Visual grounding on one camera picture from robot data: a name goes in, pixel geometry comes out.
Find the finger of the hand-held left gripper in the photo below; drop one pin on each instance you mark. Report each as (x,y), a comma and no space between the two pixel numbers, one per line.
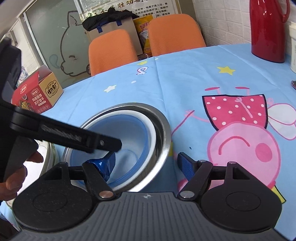
(106,143)

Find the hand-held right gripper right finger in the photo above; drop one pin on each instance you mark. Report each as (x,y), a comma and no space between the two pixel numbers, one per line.
(186,165)

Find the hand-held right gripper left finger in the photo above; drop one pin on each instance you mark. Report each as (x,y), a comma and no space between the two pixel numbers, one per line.
(107,165)

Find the blue plastic bowl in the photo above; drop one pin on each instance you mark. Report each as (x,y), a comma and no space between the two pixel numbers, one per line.
(129,139)

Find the white gold-rimmed plate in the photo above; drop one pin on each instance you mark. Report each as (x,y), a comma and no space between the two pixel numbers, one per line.
(49,153)

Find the stainless steel bowl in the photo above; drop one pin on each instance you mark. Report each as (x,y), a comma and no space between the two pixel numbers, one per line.
(165,136)

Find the white ceramic bowl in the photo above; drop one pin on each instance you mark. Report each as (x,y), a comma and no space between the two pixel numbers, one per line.
(151,132)

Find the person's left hand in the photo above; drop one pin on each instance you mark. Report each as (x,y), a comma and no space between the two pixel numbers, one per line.
(16,183)

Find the red cracker box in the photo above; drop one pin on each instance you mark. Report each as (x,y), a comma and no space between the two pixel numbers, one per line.
(34,97)

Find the blue white plastic bag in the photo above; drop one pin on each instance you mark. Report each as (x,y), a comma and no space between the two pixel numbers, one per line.
(23,74)

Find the blue cartoon tablecloth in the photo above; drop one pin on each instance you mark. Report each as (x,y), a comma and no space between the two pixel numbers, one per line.
(185,81)

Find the frosted glass partition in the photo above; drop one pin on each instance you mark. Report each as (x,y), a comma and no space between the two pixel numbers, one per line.
(50,41)

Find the orange mesh chair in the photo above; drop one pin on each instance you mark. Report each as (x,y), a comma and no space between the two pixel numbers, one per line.
(111,53)
(175,34)

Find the yellow snack bag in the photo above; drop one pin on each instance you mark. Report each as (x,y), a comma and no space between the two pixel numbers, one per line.
(143,30)

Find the black cloth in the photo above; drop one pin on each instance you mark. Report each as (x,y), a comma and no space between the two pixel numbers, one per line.
(106,19)

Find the small dark object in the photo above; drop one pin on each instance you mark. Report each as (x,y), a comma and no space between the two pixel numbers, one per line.
(293,84)

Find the red thermos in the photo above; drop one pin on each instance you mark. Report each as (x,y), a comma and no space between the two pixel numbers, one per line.
(268,30)

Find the white plastic container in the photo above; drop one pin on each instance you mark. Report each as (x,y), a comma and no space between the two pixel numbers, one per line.
(293,48)

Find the wall poster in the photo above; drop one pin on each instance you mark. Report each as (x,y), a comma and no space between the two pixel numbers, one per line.
(138,8)

